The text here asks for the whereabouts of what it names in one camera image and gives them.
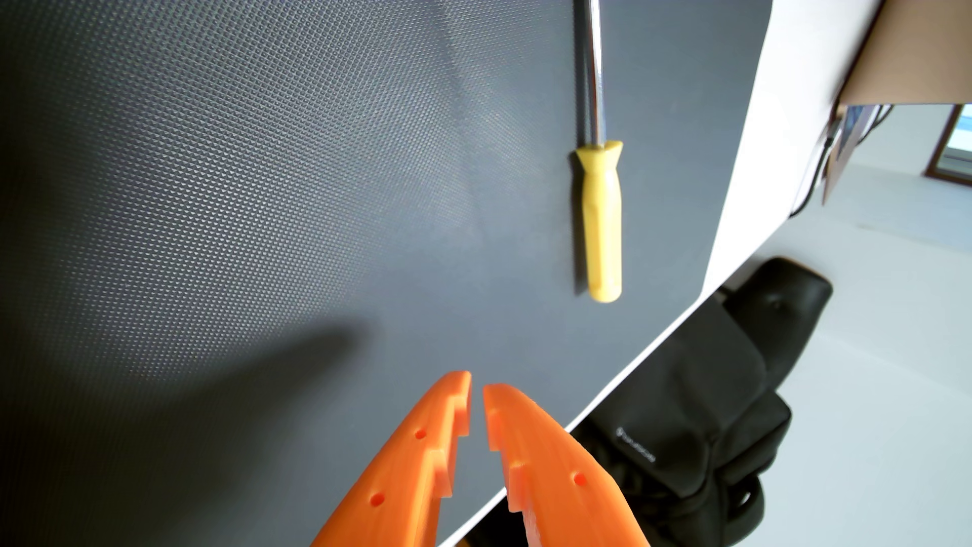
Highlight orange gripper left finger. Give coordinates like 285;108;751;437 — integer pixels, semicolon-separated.
310;370;473;547

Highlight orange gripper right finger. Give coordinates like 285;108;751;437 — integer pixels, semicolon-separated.
483;383;652;547

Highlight yellow handled screwdriver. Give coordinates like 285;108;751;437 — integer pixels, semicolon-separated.
573;0;625;304

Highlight black fabric bag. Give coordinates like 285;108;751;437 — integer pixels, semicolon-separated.
463;292;794;547

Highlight dark grey textured mat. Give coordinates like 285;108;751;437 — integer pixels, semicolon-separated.
0;0;774;547

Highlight brown cardboard box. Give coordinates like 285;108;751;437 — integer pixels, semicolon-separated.
837;0;972;107

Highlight black cable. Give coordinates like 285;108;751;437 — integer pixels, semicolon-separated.
788;105;896;219

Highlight brown window frame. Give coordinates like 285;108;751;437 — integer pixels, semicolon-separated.
924;104;972;188

